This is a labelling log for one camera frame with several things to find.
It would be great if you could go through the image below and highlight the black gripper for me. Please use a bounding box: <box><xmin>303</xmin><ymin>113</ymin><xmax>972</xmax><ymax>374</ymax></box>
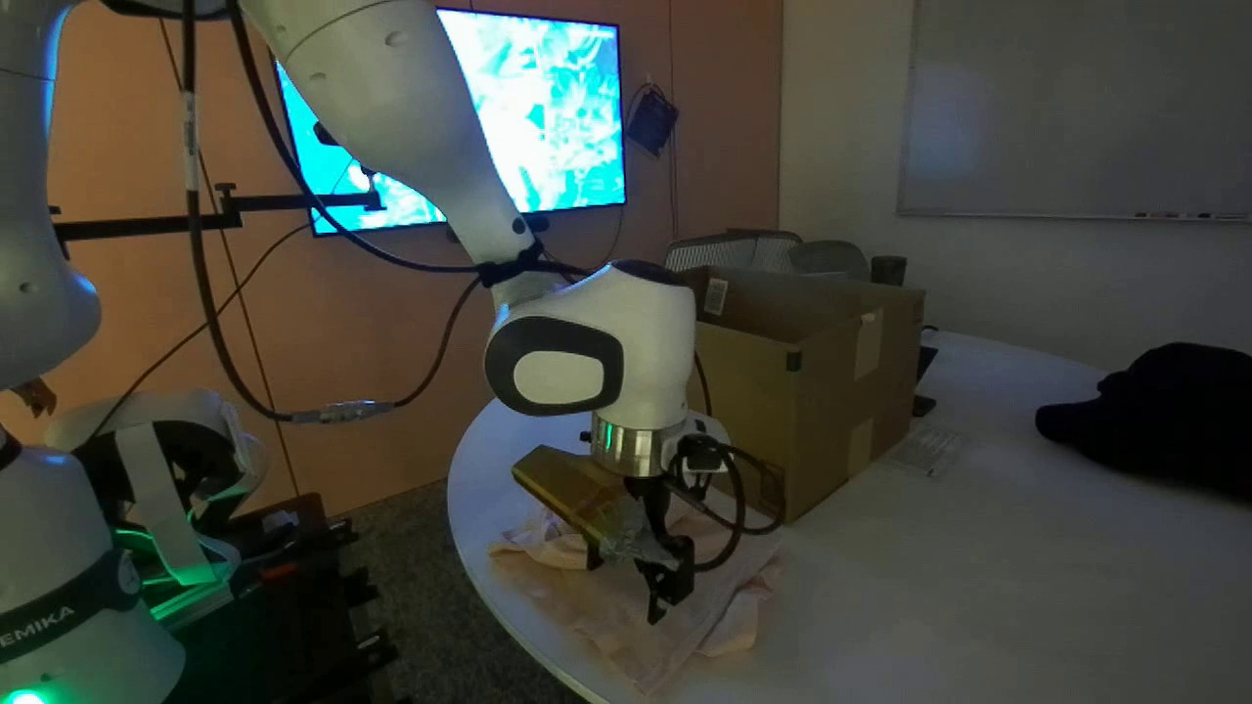
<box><xmin>578</xmin><ymin>468</ymin><xmax>699</xmax><ymax>627</ymax></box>

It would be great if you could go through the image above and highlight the peach cloth towel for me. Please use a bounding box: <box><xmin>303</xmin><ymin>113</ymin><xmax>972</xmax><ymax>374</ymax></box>
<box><xmin>487</xmin><ymin>500</ymin><xmax>785</xmax><ymax>670</ymax></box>

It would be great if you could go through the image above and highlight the brown cardboard box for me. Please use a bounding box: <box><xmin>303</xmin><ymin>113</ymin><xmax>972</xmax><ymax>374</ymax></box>
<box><xmin>676</xmin><ymin>260</ymin><xmax>931</xmax><ymax>528</ymax></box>

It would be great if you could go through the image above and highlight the grey office chair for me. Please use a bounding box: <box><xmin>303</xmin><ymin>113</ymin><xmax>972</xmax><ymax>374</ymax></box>
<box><xmin>663</xmin><ymin>225</ymin><xmax>809</xmax><ymax>283</ymax></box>
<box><xmin>785</xmin><ymin>233</ymin><xmax>871</xmax><ymax>285</ymax></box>

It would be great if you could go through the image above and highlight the black equipment cart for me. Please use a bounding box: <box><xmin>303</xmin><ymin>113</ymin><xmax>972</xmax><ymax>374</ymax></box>
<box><xmin>167</xmin><ymin>490</ymin><xmax>403</xmax><ymax>704</ymax></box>

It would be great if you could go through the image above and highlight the black boom rod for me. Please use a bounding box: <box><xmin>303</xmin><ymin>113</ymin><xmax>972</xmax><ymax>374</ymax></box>
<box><xmin>51</xmin><ymin>181</ymin><xmax>386</xmax><ymax>250</ymax></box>

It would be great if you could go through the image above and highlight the gold wrist camera block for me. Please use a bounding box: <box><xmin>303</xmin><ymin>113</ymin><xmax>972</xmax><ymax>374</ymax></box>
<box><xmin>510</xmin><ymin>447</ymin><xmax>646</xmax><ymax>543</ymax></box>

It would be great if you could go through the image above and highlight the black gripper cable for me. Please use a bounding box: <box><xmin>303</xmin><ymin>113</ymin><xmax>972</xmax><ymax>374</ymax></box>
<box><xmin>668</xmin><ymin>432</ymin><xmax>795</xmax><ymax>577</ymax></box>

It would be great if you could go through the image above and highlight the dark pouch on wall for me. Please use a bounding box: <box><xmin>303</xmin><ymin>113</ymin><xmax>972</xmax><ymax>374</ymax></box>
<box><xmin>625</xmin><ymin>77</ymin><xmax>685</xmax><ymax>157</ymax></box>

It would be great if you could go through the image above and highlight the wall mounted tv screen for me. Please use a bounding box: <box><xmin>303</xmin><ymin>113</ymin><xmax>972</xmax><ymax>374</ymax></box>
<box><xmin>269</xmin><ymin>5</ymin><xmax>633</xmax><ymax>241</ymax></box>

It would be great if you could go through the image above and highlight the thin black cable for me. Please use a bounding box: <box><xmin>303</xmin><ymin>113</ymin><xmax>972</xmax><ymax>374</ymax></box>
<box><xmin>75</xmin><ymin>225</ymin><xmax>313</xmax><ymax>432</ymax></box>

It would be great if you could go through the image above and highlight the white wall whiteboard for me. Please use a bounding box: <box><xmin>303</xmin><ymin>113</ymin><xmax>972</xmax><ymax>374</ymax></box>
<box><xmin>896</xmin><ymin>0</ymin><xmax>1252</xmax><ymax>225</ymax></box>

